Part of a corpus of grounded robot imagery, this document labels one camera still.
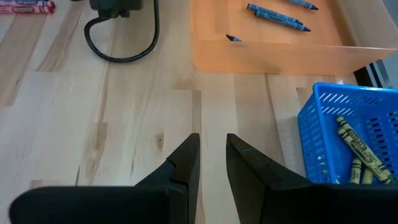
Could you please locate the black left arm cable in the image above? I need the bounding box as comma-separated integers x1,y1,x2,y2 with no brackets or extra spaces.
83,0,160,63

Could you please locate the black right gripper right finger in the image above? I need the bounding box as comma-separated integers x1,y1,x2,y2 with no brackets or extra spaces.
226,133,398,224

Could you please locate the orange translucent plastic bin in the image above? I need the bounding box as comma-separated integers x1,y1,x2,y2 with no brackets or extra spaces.
190,0,398,75

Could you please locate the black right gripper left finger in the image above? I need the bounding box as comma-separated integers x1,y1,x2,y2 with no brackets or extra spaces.
9,133,201,224

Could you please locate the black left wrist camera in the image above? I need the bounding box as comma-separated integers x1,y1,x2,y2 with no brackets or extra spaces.
89,0,144,19

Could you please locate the yellow-green crayon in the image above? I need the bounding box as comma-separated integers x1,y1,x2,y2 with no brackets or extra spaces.
337,126,396,185

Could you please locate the blue plastic mesh basket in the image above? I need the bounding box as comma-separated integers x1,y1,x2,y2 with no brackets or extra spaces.
297,82,398,186

